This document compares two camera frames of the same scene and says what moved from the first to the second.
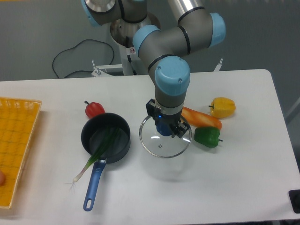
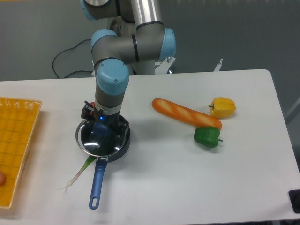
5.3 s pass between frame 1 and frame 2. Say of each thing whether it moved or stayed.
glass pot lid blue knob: moved
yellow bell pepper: stayed
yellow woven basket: stayed
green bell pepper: stayed
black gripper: moved
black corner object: stayed
